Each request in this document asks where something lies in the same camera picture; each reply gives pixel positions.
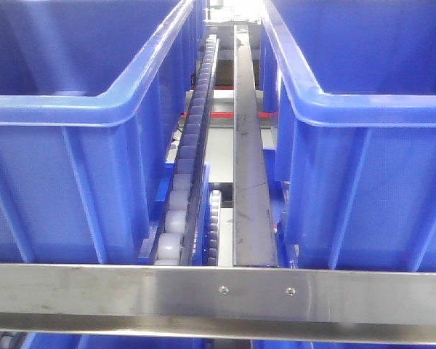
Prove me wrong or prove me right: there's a blue shelf bin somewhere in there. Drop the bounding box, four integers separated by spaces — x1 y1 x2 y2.
260 1 436 272
0 1 203 264

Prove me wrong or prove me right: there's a steel shelf front rail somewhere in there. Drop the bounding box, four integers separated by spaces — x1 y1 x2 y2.
0 264 436 345

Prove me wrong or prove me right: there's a left blue shelf bin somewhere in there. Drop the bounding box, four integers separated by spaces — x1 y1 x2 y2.
0 1 203 264

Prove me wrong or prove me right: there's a steel divider rail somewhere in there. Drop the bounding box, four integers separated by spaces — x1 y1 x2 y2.
233 25 278 267

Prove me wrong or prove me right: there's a right blue shelf bin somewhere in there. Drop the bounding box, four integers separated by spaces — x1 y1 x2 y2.
260 1 436 272

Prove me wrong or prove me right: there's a white roller track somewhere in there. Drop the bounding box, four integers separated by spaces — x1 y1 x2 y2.
152 34 219 266

